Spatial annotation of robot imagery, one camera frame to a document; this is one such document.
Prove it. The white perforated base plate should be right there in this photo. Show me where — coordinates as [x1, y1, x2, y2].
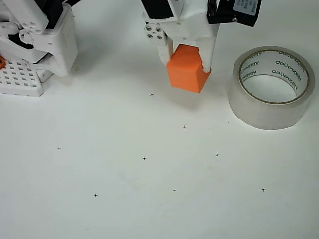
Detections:
[0, 59, 54, 98]

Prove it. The clear packing tape roll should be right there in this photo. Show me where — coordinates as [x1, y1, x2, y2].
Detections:
[228, 45, 316, 130]

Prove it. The orange cube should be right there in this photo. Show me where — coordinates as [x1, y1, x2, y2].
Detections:
[166, 44, 212, 94]

